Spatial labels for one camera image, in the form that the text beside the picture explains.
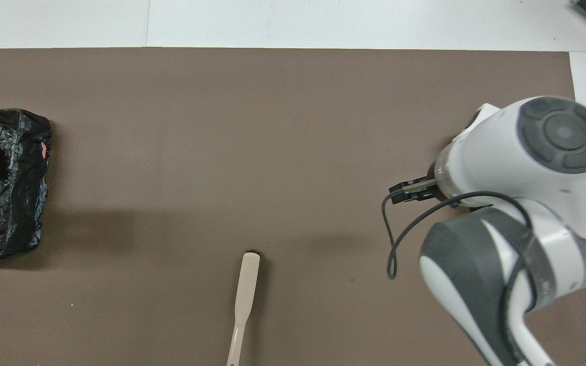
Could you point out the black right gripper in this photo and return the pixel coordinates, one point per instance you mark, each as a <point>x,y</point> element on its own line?
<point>417,190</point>

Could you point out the beige brush with black bristles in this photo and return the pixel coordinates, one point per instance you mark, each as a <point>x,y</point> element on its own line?
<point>248,284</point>

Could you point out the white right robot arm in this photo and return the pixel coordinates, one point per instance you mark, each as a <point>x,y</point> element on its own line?
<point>501,162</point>

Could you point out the black-bagged bin with pink tag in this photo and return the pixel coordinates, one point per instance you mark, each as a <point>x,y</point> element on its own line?
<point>13,203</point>

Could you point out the brown table mat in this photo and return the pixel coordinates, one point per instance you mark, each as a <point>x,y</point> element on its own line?
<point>222,152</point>

